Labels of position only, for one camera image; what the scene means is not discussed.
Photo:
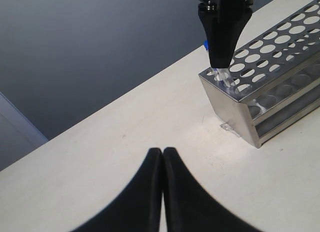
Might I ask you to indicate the black left gripper view left finger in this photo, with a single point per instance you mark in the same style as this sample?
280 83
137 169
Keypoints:
138 206

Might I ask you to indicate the black left gripper view right finger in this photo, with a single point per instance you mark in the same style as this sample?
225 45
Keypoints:
188 207

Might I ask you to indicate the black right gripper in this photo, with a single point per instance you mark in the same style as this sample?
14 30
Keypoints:
223 22

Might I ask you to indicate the blue capped tube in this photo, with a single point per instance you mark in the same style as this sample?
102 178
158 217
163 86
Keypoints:
221 75

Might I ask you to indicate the stainless steel test tube rack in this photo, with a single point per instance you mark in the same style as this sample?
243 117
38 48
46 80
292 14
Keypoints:
277 78

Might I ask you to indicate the small clear plastic scrap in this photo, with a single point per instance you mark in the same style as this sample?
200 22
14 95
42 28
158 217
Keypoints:
228 128

